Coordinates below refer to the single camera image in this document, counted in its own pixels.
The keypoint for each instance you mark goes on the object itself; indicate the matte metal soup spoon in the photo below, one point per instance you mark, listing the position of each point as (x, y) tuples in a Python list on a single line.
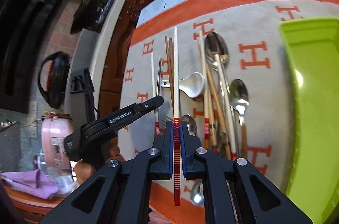
[(193, 85)]

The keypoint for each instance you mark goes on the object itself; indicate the purple cloth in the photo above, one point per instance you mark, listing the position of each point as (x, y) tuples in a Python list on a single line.
[(35, 183)]

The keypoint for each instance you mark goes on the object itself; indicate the white chopstick left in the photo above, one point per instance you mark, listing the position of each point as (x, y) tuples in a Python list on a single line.
[(157, 128)]

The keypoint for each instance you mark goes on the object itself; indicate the person's left hand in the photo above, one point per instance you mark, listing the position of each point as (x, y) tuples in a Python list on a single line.
[(86, 168)]

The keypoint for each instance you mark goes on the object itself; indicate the steel fork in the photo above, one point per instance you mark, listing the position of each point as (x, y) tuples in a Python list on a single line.
[(164, 119)]

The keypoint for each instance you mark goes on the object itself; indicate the pink appliance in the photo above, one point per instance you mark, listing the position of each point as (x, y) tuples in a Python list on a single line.
[(53, 132)]

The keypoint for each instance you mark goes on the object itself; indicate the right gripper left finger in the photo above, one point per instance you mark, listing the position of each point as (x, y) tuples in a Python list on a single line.
[(118, 192)]

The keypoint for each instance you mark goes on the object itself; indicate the black red rice cooker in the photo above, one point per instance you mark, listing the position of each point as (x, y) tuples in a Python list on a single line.
[(56, 80)]

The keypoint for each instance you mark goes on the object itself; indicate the green plastic utensil tray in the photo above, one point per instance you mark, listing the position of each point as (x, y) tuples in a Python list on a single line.
[(311, 47)]

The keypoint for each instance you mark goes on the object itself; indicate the brown wooden chopstick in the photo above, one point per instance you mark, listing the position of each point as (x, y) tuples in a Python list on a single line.
[(169, 63)]

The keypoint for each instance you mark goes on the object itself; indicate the small steel teaspoon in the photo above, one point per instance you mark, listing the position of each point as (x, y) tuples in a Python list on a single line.
[(191, 124)]

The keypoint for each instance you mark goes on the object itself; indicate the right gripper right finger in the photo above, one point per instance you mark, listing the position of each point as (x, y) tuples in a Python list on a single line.
[(235, 191)]

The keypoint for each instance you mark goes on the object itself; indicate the steel spoon wooden handle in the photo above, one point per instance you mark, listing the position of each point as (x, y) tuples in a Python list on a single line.
[(239, 101)]

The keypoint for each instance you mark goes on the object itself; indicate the white chopstick red striped end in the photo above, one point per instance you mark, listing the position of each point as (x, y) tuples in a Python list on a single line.
[(177, 134)]

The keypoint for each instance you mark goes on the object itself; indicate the large steel spoon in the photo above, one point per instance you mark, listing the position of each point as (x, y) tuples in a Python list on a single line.
[(216, 52)]

